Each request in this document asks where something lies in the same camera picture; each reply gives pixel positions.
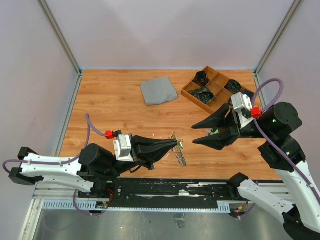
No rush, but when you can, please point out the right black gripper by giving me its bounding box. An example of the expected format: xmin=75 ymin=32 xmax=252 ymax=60
xmin=190 ymin=101 xmax=273 ymax=148

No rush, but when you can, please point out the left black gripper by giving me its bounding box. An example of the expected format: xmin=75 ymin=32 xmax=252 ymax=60
xmin=104 ymin=133 xmax=179 ymax=179

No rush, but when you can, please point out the green capped key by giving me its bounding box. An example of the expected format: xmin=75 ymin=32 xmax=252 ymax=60
xmin=206 ymin=128 xmax=219 ymax=136

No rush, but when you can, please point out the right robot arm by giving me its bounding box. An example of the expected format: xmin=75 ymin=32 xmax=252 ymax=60
xmin=193 ymin=102 xmax=320 ymax=240

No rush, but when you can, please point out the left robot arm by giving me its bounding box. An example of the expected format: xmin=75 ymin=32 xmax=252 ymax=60
xmin=8 ymin=131 xmax=179 ymax=198

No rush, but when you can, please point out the rolled dark tie centre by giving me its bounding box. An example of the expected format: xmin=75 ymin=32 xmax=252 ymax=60
xmin=188 ymin=86 xmax=215 ymax=105

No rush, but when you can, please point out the rolled dark tie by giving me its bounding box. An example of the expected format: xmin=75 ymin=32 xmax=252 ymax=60
xmin=228 ymin=91 xmax=253 ymax=112
xmin=192 ymin=71 xmax=209 ymax=87
xmin=224 ymin=79 xmax=242 ymax=94
xmin=188 ymin=86 xmax=215 ymax=105

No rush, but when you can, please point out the wooden compartment tray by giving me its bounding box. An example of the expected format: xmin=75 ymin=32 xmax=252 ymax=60
xmin=181 ymin=66 xmax=255 ymax=115

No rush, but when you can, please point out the rolled dark tie lower right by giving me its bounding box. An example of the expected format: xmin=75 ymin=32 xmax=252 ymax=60
xmin=228 ymin=91 xmax=253 ymax=112

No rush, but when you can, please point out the rolled dark tie top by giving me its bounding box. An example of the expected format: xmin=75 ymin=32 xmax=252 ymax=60
xmin=192 ymin=71 xmax=209 ymax=87

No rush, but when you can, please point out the folded grey cloth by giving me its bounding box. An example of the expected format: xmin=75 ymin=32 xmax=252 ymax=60
xmin=140 ymin=76 xmax=178 ymax=106

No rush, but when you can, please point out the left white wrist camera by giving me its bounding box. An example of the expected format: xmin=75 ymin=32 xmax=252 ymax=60
xmin=113 ymin=134 xmax=134 ymax=163

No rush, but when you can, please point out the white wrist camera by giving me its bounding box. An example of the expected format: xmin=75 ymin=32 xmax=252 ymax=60
xmin=231 ymin=92 xmax=254 ymax=129
xmin=113 ymin=134 xmax=134 ymax=163

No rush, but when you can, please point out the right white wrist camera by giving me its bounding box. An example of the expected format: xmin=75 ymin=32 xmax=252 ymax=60
xmin=231 ymin=92 xmax=254 ymax=129

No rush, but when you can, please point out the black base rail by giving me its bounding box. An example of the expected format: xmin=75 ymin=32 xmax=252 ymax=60
xmin=78 ymin=176 xmax=251 ymax=210

